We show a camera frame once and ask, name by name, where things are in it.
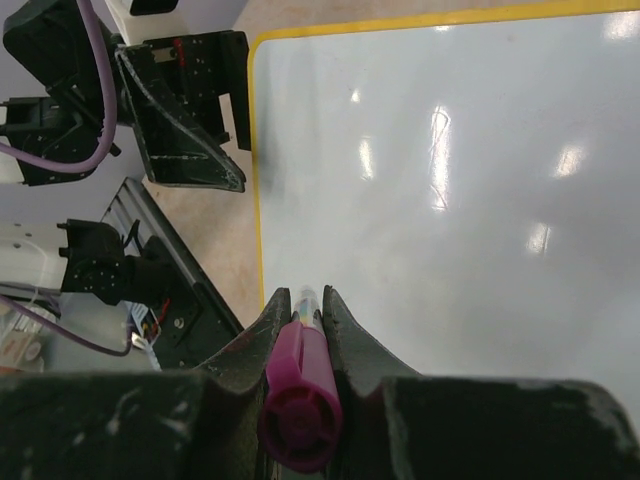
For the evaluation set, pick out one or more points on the magenta marker cap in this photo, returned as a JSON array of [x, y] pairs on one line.
[[302, 418]]

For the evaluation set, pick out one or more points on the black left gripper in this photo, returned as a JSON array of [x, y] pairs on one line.
[[173, 88]]

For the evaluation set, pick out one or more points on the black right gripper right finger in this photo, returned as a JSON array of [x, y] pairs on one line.
[[400, 424]]

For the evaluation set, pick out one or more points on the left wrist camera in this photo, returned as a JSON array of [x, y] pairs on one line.
[[136, 29]]

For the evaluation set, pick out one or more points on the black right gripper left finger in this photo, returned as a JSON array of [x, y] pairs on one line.
[[198, 423]]

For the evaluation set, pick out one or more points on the yellow framed whiteboard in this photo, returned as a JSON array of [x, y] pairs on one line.
[[469, 184]]

